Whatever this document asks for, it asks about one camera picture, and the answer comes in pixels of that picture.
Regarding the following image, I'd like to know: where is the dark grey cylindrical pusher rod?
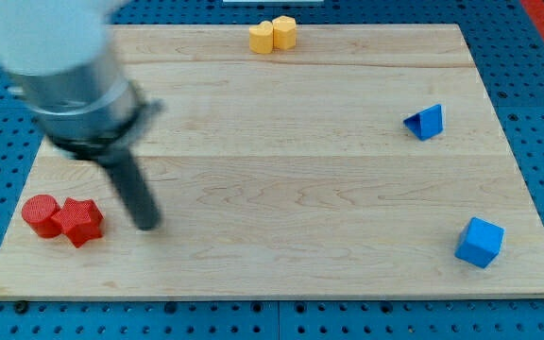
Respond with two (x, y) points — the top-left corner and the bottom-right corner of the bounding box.
(97, 149), (162, 231)

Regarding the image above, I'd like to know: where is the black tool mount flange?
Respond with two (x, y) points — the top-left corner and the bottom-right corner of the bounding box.
(44, 81), (164, 162)

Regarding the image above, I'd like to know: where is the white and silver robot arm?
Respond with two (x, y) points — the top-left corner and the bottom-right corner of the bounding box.
(0, 0), (162, 230)

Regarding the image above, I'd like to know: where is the blue cube block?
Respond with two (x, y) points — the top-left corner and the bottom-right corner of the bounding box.
(454, 217), (505, 268)

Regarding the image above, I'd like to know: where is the red star block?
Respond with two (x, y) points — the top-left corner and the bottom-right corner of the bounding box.
(52, 197), (104, 248)

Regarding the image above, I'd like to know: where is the red cylinder block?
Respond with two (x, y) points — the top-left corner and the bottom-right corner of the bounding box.
(21, 195), (61, 238)

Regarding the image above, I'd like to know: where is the light wooden board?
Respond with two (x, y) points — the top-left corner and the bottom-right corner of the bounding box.
(0, 25), (544, 301)

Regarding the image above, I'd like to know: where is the yellow heart block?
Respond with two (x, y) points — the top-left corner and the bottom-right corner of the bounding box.
(248, 21), (274, 54)

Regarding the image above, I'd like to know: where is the yellow hexagon block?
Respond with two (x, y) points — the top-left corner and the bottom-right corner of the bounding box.
(272, 15), (297, 50)

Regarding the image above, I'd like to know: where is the blue triangular prism block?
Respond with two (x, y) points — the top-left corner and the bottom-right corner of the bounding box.
(403, 104), (444, 141)

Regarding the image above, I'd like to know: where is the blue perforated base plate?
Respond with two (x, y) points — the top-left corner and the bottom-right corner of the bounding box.
(0, 0), (544, 339)

